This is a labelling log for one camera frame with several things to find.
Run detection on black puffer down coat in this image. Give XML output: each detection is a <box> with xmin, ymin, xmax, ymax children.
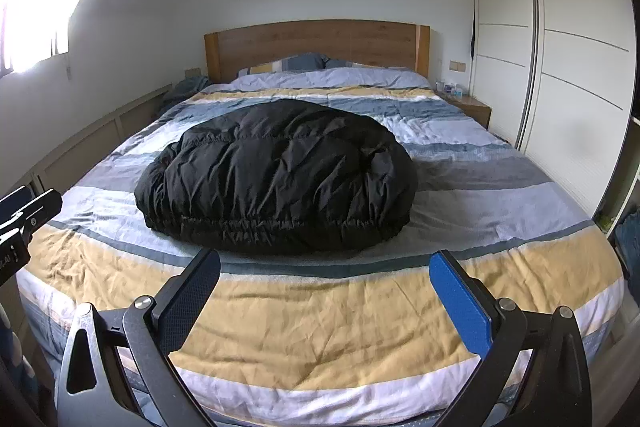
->
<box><xmin>134</xmin><ymin>98</ymin><xmax>418</xmax><ymax>256</ymax></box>

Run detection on striped duvet cover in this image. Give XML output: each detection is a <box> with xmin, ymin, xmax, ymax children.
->
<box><xmin>17</xmin><ymin>68</ymin><xmax>626</xmax><ymax>426</ymax></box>

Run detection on teal cloth beside bed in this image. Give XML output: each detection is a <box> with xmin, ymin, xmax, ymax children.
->
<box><xmin>157</xmin><ymin>76</ymin><xmax>209</xmax><ymax>117</ymax></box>

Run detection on wooden nightstand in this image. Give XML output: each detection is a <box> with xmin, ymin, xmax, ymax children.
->
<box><xmin>438</xmin><ymin>93</ymin><xmax>491</xmax><ymax>129</ymax></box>

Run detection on items on nightstand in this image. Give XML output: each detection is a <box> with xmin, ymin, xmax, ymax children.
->
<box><xmin>436</xmin><ymin>80</ymin><xmax>466</xmax><ymax>98</ymax></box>

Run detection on striped blue pillow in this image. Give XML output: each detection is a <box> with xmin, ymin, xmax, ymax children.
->
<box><xmin>236</xmin><ymin>52</ymin><xmax>329</xmax><ymax>78</ymax></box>

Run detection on dark blue pillow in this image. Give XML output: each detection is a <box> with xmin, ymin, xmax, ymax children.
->
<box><xmin>324</xmin><ymin>58</ymin><xmax>384</xmax><ymax>69</ymax></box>

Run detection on wooden headboard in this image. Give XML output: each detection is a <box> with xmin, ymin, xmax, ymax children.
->
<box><xmin>204</xmin><ymin>20</ymin><xmax>431</xmax><ymax>83</ymax></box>

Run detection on white sliding wardrobe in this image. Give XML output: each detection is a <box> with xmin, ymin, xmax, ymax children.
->
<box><xmin>471</xmin><ymin>0</ymin><xmax>637</xmax><ymax>215</ymax></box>

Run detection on beige low wall cabinet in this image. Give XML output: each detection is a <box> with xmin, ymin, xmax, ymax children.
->
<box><xmin>1</xmin><ymin>83</ymin><xmax>172</xmax><ymax>195</ymax></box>

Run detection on wall switch plate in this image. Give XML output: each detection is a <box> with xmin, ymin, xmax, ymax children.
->
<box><xmin>449</xmin><ymin>61</ymin><xmax>466</xmax><ymax>72</ymax></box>

